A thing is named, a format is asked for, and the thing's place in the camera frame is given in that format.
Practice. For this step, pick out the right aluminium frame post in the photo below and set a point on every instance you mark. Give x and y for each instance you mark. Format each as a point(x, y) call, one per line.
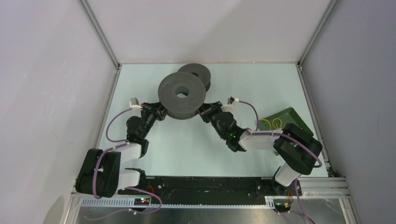
point(331, 7)

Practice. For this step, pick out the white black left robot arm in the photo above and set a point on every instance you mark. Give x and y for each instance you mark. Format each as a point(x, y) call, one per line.
point(101, 174)

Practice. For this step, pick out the aluminium frame post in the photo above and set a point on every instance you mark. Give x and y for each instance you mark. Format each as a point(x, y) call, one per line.
point(88, 11)
point(331, 7)

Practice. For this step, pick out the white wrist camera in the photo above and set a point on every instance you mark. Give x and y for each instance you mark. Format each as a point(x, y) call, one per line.
point(230, 106)
point(135, 105)

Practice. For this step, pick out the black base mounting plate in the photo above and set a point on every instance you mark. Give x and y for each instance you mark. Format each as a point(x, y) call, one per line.
point(212, 190)

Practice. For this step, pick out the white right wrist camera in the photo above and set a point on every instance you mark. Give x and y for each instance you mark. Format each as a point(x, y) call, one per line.
point(230, 106)

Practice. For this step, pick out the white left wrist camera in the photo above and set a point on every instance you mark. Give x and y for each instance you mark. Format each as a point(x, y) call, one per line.
point(135, 105)

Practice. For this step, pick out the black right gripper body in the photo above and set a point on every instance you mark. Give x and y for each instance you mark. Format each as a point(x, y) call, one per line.
point(208, 115)

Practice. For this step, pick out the green tray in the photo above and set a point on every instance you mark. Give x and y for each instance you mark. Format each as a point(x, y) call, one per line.
point(280, 119)

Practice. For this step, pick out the left aluminium frame post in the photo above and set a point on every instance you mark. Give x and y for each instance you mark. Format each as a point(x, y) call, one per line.
point(88, 11)

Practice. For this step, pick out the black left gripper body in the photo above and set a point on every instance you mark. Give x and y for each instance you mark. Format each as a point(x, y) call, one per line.
point(151, 113)

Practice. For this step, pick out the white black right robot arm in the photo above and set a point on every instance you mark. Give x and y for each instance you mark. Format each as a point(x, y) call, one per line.
point(298, 148)

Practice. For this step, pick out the dark grey spool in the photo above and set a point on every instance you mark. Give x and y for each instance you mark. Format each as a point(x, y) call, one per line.
point(200, 71)
point(181, 93)

